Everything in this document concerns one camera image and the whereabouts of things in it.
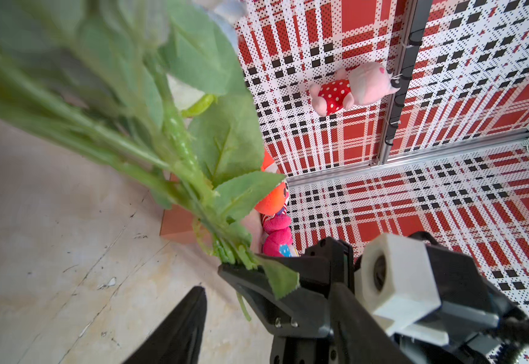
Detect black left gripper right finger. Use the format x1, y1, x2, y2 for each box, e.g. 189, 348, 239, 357
329, 282, 412, 364

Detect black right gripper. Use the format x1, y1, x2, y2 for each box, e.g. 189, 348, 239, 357
218, 238, 528, 363

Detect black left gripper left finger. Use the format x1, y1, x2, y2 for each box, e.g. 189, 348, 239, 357
125, 286, 208, 364

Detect orange tape dispenser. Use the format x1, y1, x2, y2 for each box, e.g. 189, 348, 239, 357
159, 172, 220, 245

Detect white rose bouquet green stems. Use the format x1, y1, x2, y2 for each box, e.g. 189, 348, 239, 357
0, 1, 299, 299

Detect orange fish plush toy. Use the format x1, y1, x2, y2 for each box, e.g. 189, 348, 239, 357
255, 151, 289, 216

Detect pink hanging plush toy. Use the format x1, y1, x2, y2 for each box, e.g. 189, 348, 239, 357
309, 62, 401, 117

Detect black hook rail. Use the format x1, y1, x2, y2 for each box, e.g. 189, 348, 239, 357
377, 0, 433, 165

